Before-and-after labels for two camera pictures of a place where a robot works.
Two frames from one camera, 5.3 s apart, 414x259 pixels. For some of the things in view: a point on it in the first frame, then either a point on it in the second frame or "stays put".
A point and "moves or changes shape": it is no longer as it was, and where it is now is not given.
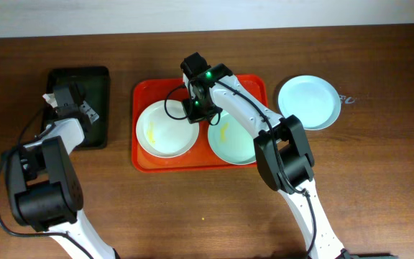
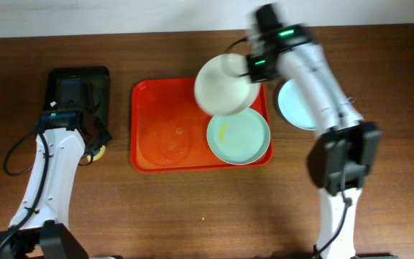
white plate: [164, 129] moves or changes shape
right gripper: [192, 117] → [259, 78]
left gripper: [70, 108] → [94, 130]
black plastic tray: [95, 82] stays put
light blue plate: [230, 141] stays put
